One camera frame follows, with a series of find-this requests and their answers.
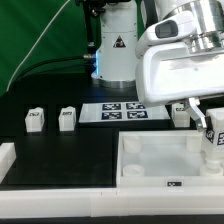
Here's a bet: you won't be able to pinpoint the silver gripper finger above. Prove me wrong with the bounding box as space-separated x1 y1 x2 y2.
184 97 207 132

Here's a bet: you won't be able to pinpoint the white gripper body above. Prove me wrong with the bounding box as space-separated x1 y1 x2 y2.
136 43 224 107

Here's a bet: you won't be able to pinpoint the white square tabletop part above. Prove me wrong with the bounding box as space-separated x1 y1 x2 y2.
116 130 224 188

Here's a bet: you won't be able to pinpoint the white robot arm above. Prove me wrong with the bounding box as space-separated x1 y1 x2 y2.
92 0 224 130

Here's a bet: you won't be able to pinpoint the white marker sheet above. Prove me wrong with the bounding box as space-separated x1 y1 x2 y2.
79 101 170 123

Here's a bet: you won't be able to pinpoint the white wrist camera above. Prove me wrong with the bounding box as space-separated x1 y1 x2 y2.
135 11 196 58

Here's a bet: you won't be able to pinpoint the black camera pole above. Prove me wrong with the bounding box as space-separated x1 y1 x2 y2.
74 0 100 54

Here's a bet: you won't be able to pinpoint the white cable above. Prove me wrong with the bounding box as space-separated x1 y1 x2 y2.
5 0 72 93

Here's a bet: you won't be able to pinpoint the black cable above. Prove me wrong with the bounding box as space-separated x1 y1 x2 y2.
16 54 98 81

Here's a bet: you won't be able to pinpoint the white front rail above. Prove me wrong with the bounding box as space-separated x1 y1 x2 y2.
0 187 224 219

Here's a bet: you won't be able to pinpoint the white left corner bracket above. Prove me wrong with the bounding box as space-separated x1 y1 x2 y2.
0 143 16 183

